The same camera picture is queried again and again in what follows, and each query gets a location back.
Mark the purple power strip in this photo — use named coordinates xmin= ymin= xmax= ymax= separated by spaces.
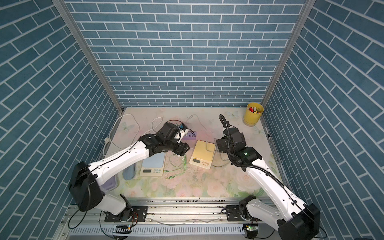
xmin=183 ymin=132 xmax=197 ymax=141

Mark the yellow electronic scale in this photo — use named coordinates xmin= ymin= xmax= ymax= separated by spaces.
xmin=190 ymin=140 xmax=216 ymax=170

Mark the green charging cable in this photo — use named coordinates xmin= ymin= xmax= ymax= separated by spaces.
xmin=162 ymin=152 xmax=188 ymax=181

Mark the blue electronic scale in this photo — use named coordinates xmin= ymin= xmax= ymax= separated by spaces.
xmin=140 ymin=153 xmax=166 ymax=177

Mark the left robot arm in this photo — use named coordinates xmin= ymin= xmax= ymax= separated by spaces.
xmin=69 ymin=122 xmax=190 ymax=222

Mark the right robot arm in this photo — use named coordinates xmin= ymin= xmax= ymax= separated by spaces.
xmin=217 ymin=127 xmax=321 ymax=240

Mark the yellow pen cup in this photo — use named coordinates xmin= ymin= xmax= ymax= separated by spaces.
xmin=243 ymin=103 xmax=264 ymax=127

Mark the grey blue case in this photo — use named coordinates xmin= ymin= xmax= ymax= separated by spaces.
xmin=123 ymin=164 xmax=136 ymax=181

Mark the purple case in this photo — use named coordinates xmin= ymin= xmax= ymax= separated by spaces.
xmin=101 ymin=175 xmax=119 ymax=192

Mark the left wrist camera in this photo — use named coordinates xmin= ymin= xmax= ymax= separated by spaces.
xmin=175 ymin=124 xmax=189 ymax=143

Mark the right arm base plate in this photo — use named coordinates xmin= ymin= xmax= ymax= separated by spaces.
xmin=221 ymin=205 xmax=261 ymax=222

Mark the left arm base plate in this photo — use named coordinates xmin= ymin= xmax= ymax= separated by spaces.
xmin=105 ymin=206 xmax=148 ymax=224

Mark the aluminium rail frame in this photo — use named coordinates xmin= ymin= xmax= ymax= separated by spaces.
xmin=52 ymin=196 xmax=317 ymax=240

